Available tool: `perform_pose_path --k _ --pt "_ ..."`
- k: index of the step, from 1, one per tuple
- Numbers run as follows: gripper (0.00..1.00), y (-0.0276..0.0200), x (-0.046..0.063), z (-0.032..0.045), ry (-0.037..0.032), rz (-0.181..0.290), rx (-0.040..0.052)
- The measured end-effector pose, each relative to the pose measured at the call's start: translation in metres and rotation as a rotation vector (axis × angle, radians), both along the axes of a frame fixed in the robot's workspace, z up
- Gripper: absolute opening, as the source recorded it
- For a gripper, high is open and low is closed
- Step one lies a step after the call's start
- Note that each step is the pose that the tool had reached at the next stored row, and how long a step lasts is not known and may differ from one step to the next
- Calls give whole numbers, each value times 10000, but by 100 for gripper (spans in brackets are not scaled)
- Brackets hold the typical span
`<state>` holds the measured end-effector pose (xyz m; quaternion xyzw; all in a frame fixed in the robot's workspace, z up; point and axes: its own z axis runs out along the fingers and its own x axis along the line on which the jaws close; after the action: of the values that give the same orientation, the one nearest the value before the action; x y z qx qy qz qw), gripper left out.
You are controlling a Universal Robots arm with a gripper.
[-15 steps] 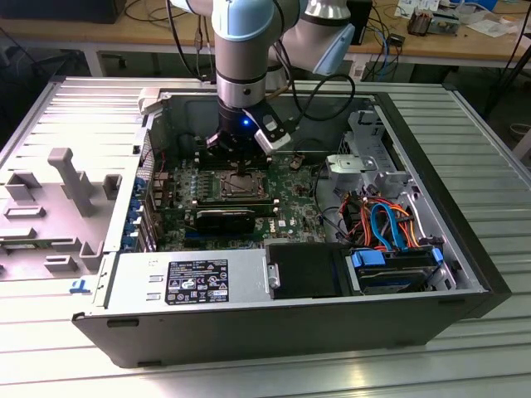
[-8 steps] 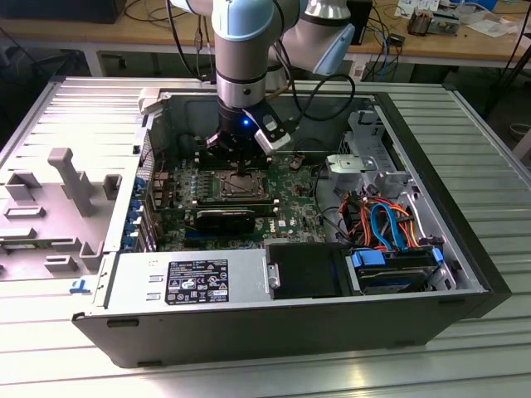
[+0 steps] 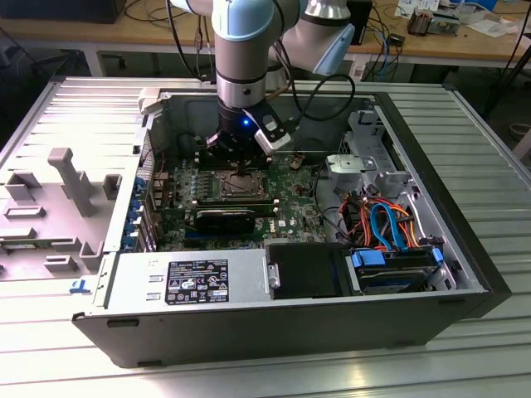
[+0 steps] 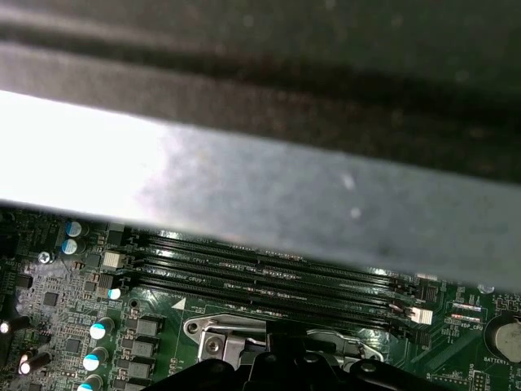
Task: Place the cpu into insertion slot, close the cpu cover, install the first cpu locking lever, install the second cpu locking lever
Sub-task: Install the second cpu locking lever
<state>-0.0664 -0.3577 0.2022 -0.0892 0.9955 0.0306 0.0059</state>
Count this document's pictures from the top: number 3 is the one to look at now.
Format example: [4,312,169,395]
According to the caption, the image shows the wooden desk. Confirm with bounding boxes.
[0,0,531,70]

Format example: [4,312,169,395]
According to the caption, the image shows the CPU socket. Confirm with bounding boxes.
[215,167,273,201]

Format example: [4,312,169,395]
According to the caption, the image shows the white paper sheet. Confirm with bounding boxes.
[466,16,519,39]

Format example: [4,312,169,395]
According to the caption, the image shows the copper wound transformer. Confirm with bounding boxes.
[407,10,435,37]

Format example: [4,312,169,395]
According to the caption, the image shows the grey electronic device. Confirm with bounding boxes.
[431,11,461,35]

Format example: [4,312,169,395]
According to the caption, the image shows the orange wire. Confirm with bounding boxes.
[343,197,377,245]
[396,205,421,249]

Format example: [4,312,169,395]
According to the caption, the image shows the grey hanging cable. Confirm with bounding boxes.
[193,16,213,80]

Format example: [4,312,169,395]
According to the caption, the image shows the white printed papers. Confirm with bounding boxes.
[396,0,441,17]

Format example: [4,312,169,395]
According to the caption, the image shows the silver metal bracket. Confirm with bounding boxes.
[326,153,378,190]

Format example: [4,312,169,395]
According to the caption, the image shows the metal locking lever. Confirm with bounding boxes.
[217,167,269,177]
[219,191,270,201]

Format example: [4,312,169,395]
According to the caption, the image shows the green motherboard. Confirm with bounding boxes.
[151,151,333,252]

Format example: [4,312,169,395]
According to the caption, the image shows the black and silver PC case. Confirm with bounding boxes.
[71,85,512,369]

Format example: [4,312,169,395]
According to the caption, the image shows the black graphics card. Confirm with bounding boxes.
[193,208,257,235]

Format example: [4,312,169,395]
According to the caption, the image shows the silver power supply with label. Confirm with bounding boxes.
[94,248,270,310]

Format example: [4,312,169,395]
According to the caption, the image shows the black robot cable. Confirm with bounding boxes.
[290,73,357,125]

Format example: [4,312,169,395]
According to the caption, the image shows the metal socket cover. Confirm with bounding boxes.
[219,169,270,199]

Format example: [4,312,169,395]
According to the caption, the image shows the hard disk in blue carrier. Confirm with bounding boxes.
[346,247,446,296]

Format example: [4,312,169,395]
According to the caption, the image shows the blue wire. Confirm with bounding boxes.
[368,201,412,253]

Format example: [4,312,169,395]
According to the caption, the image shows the silver metal drive cage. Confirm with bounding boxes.
[338,108,416,196]

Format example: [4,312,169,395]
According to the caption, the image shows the large black box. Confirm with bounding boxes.
[0,0,128,25]

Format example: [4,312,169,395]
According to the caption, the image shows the grey parts rack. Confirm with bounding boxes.
[0,147,124,283]

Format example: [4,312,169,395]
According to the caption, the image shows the upright black device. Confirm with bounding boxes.
[350,0,374,46]

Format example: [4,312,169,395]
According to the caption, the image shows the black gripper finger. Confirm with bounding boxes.
[206,132,244,175]
[240,143,270,175]

